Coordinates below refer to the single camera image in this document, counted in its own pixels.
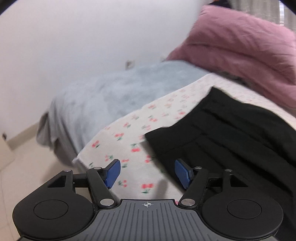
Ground black pants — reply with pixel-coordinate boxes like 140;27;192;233
145;87;295;240

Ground cherry print bed sheet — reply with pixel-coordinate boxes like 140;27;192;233
73;73;295;200

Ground pink duvet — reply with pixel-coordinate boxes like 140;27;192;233
167;4;295;109

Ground grey star curtain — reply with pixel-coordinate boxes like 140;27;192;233
230;0;296;32

